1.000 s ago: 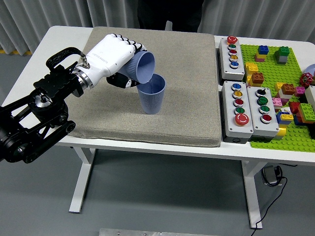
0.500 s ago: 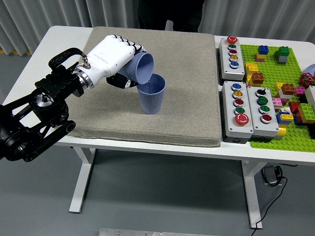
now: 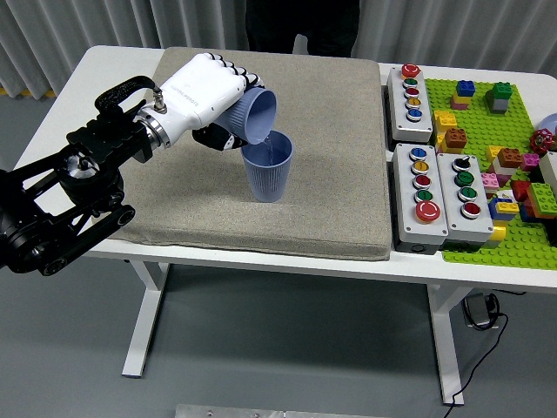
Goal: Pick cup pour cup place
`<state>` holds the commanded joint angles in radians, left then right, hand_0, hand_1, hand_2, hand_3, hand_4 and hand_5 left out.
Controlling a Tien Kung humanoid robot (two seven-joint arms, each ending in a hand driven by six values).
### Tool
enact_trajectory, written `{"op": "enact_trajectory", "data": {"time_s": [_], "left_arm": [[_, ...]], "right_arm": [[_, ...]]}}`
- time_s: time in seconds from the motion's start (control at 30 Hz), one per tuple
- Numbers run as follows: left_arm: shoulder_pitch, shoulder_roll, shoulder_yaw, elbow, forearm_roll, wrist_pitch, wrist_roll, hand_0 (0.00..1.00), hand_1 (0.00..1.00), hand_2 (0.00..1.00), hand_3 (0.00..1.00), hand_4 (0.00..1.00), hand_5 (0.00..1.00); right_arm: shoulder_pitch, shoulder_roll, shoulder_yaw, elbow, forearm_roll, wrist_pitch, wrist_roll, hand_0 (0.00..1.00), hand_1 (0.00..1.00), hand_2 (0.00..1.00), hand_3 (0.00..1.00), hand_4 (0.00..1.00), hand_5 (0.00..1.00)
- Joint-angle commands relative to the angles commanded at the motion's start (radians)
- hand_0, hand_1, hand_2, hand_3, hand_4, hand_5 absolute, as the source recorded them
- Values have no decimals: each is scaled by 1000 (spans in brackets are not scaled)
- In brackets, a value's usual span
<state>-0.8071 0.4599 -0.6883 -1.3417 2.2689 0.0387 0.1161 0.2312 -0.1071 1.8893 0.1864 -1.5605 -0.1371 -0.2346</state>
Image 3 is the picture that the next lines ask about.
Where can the grey five-button control box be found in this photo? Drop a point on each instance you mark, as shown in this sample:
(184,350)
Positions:
(407,196)
(402,109)

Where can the grey-brown fabric mat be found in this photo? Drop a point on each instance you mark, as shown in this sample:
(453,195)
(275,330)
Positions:
(304,196)

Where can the white table leg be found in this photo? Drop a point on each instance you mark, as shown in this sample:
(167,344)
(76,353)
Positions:
(448,348)
(134,361)

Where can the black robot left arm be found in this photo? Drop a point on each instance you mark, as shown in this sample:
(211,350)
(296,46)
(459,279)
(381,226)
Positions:
(78,191)

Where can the yellow toy brick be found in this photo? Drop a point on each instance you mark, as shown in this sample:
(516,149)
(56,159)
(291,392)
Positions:
(499,231)
(444,119)
(492,153)

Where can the grey selector switch control box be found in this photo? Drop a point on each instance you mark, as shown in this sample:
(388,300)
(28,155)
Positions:
(450,196)

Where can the grey toy brick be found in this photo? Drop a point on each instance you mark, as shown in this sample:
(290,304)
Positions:
(500,106)

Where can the green studded baseplate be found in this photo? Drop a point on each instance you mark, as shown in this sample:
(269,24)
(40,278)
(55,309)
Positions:
(483,126)

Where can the blue toy brick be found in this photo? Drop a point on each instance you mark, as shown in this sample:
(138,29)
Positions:
(494,213)
(465,88)

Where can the magenta toy brick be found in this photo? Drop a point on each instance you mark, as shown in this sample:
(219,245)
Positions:
(530,162)

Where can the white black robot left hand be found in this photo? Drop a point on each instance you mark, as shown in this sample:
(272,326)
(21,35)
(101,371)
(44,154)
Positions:
(200,91)

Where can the grey power adapter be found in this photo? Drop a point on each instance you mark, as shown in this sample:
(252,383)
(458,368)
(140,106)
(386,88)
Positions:
(476,311)

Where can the pink toy brick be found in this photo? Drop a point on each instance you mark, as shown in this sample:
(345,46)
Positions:
(459,105)
(489,180)

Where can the green toy brick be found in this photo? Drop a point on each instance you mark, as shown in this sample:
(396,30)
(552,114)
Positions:
(541,198)
(500,91)

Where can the red valve handwheel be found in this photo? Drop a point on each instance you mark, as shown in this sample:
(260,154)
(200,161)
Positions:
(541,141)

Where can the white toy brick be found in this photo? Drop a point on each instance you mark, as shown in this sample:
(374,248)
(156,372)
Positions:
(505,170)

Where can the white box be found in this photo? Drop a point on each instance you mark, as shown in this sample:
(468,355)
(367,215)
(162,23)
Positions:
(550,172)

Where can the white pleated curtain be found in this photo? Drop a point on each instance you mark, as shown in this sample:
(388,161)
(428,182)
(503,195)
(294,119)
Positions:
(87,22)

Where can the red toy brick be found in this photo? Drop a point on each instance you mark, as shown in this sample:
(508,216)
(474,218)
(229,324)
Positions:
(520,190)

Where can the blue ribbed plastic cup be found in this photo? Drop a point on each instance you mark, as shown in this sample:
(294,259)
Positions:
(265,178)
(257,117)

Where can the orange toy brick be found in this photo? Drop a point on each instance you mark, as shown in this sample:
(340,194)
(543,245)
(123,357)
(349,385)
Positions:
(510,157)
(456,139)

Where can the person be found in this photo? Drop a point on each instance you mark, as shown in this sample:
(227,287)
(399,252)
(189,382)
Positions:
(330,30)

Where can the yellow floor tape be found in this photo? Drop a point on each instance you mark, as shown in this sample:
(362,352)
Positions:
(39,92)

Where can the lavender bowl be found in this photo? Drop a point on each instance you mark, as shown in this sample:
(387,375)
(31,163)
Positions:
(550,124)

